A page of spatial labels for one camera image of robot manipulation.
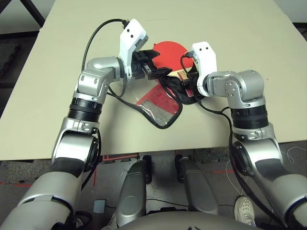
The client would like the thin black floor cable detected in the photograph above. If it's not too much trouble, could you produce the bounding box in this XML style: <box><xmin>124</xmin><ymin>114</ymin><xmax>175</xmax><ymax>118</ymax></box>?
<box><xmin>105</xmin><ymin>197</ymin><xmax>190</xmax><ymax>213</ymax></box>

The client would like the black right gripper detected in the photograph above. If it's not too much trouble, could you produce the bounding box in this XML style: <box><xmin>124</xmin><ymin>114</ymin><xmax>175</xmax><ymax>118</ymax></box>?
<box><xmin>180</xmin><ymin>71</ymin><xmax>200</xmax><ymax>96</ymax></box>

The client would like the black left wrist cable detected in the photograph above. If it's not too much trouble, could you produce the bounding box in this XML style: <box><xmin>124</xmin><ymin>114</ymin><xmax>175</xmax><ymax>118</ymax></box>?
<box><xmin>83</xmin><ymin>19</ymin><xmax>135</xmax><ymax>106</ymax></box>

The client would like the black metal table leg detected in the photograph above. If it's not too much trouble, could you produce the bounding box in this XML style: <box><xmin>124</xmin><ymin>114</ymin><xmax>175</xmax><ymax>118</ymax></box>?
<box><xmin>24</xmin><ymin>0</ymin><xmax>46</xmax><ymax>27</ymax></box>

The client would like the grey robot torso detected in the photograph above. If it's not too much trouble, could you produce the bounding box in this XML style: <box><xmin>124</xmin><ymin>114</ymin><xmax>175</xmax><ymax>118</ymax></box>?
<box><xmin>124</xmin><ymin>212</ymin><xmax>257</xmax><ymax>230</ymax></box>

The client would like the silver robot right leg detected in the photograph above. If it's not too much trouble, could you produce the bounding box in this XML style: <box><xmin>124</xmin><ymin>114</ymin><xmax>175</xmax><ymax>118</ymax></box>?
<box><xmin>175</xmin><ymin>154</ymin><xmax>219</xmax><ymax>215</ymax></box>

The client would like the silver robot leg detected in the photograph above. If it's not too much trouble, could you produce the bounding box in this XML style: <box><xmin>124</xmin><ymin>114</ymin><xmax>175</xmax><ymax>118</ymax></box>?
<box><xmin>175</xmin><ymin>154</ymin><xmax>219</xmax><ymax>215</ymax></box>
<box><xmin>117</xmin><ymin>155</ymin><xmax>153</xmax><ymax>227</ymax></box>

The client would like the silver robot left leg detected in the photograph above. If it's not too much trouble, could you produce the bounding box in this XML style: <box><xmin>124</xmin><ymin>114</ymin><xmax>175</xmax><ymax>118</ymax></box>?
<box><xmin>117</xmin><ymin>155</ymin><xmax>153</xmax><ymax>227</ymax></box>

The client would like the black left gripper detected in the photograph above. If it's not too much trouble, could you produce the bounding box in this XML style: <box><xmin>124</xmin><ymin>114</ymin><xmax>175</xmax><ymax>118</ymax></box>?
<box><xmin>131</xmin><ymin>49</ymin><xmax>173</xmax><ymax>81</ymax></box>

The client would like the blue-grey foot pedal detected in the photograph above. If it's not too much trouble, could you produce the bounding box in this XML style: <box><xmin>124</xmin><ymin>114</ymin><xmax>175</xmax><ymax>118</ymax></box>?
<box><xmin>93</xmin><ymin>199</ymin><xmax>107</xmax><ymax>213</ymax></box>

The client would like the red black paddle case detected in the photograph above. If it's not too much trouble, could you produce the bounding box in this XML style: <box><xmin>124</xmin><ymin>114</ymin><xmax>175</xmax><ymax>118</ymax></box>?
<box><xmin>135</xmin><ymin>76</ymin><xmax>200</xmax><ymax>130</ymax></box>

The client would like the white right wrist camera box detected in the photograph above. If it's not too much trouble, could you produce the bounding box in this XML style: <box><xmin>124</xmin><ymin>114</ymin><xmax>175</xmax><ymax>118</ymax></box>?
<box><xmin>188</xmin><ymin>42</ymin><xmax>218</xmax><ymax>97</ymax></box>

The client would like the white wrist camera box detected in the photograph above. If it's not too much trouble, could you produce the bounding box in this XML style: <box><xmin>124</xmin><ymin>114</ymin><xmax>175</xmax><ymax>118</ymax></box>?
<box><xmin>188</xmin><ymin>42</ymin><xmax>218</xmax><ymax>97</ymax></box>
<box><xmin>119</xmin><ymin>19</ymin><xmax>149</xmax><ymax>80</ymax></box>

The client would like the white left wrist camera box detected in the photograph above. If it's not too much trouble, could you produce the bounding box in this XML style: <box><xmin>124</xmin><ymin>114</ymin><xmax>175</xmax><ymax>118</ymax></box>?
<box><xmin>119</xmin><ymin>19</ymin><xmax>149</xmax><ymax>80</ymax></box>

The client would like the white perforated sneaker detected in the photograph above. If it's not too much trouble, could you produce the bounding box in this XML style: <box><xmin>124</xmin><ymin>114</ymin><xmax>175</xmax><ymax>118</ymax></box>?
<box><xmin>234</xmin><ymin>195</ymin><xmax>256</xmax><ymax>227</ymax></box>

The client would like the red ping-pong paddle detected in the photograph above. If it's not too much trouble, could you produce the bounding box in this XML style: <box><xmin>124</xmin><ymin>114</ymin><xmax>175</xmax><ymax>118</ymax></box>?
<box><xmin>153</xmin><ymin>41</ymin><xmax>193</xmax><ymax>80</ymax></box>

